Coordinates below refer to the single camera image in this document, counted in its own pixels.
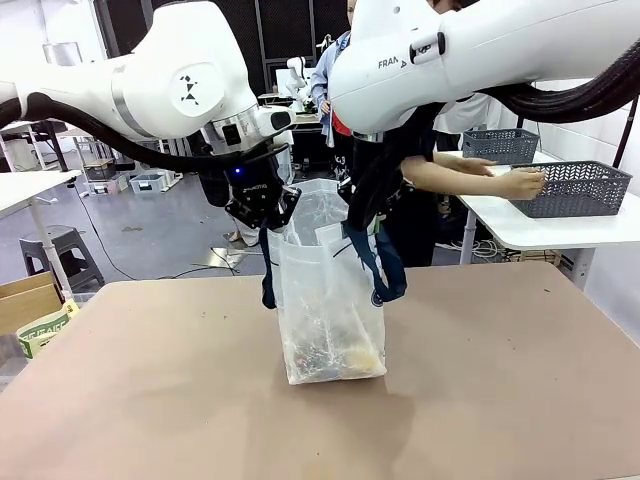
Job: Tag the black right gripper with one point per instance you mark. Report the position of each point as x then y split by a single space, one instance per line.
404 191

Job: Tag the person's left forearm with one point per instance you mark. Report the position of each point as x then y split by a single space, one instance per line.
450 161

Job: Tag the small white background robot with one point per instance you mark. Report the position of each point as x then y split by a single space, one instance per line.
296 80

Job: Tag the person in blue shirt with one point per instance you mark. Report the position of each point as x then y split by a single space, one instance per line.
322 85

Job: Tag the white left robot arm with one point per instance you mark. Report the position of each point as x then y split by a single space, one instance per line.
165 85

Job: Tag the small white table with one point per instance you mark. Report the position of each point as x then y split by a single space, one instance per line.
30 187

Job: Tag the brown cardboard box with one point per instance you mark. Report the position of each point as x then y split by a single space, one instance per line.
27 302

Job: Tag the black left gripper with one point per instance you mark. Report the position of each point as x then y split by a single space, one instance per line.
252 182

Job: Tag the person's right hand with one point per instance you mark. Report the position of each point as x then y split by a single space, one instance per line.
527 182

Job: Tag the person's left hand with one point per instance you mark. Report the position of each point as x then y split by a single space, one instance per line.
482 166

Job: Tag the large white rounded table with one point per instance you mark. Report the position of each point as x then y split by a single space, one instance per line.
550 230

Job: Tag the clear plastic storage bin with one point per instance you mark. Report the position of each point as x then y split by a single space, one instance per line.
150 182

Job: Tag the black light stand pole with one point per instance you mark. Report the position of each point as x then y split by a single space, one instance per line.
627 125

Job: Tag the person's right forearm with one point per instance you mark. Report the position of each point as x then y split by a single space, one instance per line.
460 182

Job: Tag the person in white shirt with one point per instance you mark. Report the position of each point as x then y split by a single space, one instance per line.
470 120

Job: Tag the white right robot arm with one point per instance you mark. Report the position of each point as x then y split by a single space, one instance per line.
500 45

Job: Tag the grey woven plastic basket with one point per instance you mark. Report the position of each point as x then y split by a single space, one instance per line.
575 192
500 145

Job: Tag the silver metal duct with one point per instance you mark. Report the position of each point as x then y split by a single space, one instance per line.
61 52

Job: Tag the green printed carton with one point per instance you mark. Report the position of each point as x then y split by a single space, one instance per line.
47 327

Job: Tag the grey plastic step stool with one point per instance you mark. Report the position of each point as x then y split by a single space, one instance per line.
70 255

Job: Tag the dark printed snack packet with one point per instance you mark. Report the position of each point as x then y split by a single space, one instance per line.
315 361

